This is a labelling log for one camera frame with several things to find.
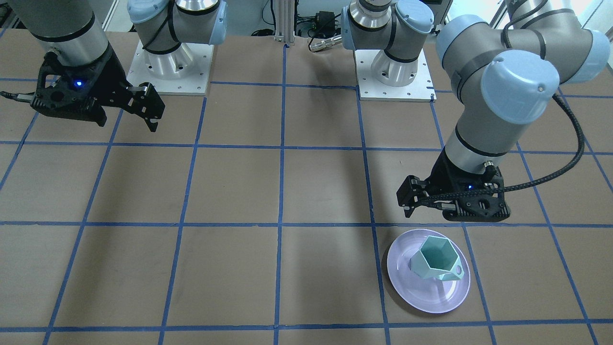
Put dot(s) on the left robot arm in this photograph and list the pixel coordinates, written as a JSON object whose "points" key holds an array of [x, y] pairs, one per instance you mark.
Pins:
{"points": [[505, 79]]}

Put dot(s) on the silver cylinder connector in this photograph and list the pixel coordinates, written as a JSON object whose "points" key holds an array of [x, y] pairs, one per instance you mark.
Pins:
{"points": [[325, 43]]}

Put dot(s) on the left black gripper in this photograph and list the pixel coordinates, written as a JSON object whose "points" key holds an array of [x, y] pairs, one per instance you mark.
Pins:
{"points": [[446, 176]]}

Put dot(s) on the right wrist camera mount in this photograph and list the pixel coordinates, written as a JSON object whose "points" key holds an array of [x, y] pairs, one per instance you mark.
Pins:
{"points": [[60, 97]]}

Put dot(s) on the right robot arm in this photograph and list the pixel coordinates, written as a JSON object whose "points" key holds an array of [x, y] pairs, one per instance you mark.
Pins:
{"points": [[70, 27]]}

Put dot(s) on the lilac plate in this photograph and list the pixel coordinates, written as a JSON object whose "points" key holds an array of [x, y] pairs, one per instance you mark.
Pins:
{"points": [[428, 295]]}

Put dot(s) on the aluminium frame post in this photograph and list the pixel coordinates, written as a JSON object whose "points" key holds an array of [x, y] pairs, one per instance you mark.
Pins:
{"points": [[284, 21]]}

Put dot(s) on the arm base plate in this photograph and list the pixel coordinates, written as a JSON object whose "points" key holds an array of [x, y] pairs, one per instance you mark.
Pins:
{"points": [[183, 72], [383, 79]]}

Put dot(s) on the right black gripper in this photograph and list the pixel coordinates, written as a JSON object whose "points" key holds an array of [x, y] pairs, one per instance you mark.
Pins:
{"points": [[111, 79]]}

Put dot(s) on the light blue faceted cup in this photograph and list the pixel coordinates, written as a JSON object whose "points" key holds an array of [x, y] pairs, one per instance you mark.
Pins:
{"points": [[437, 258]]}

